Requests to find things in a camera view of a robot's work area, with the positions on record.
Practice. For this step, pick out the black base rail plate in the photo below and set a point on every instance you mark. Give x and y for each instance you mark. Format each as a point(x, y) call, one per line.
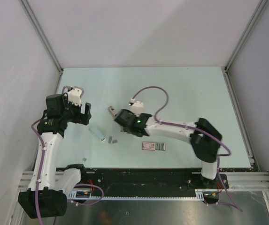
point(151, 183)

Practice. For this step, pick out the beige black stapler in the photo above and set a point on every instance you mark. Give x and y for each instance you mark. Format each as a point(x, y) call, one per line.
point(112, 110)

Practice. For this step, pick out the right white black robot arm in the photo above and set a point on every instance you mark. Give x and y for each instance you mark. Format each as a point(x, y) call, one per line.
point(204, 139)

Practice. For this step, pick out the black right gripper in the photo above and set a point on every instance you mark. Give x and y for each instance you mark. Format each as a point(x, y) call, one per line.
point(125, 130)

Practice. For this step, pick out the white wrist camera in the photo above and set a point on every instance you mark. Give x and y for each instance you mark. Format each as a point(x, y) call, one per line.
point(136, 107)
point(75, 95)

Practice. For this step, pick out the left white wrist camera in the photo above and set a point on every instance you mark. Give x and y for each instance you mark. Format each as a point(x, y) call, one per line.
point(75, 95)

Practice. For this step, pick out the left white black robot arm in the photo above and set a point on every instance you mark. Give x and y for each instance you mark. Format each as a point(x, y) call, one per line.
point(45, 195)

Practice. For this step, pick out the light blue stapler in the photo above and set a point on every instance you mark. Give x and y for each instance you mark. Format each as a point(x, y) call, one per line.
point(98, 133)

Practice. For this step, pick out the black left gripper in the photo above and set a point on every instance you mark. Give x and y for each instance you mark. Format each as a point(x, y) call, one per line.
point(81, 118)

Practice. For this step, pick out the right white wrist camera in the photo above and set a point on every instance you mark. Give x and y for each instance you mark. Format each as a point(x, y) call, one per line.
point(136, 107)

